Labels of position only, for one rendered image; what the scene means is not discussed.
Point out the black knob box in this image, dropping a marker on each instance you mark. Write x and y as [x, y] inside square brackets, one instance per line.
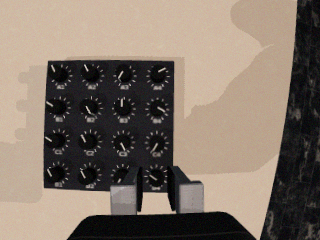
[73, 161]

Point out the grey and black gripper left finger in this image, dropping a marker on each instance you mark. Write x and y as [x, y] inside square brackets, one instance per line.
[123, 197]

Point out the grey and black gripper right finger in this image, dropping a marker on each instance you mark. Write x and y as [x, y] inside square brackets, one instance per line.
[184, 196]

